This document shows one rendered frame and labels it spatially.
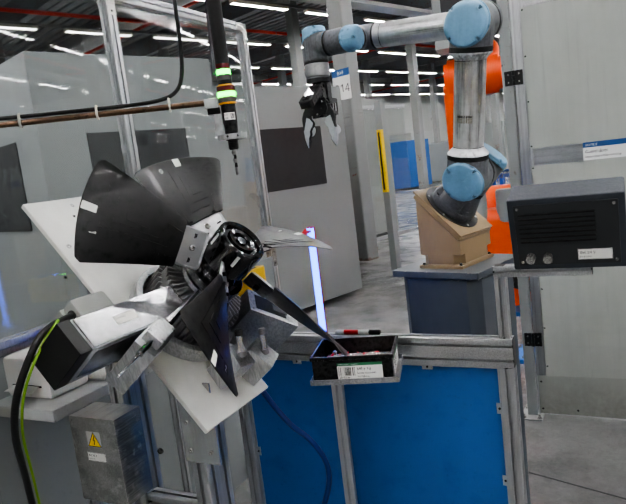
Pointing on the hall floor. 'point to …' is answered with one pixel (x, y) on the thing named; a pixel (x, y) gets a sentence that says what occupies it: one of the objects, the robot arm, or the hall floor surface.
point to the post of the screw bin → (344, 444)
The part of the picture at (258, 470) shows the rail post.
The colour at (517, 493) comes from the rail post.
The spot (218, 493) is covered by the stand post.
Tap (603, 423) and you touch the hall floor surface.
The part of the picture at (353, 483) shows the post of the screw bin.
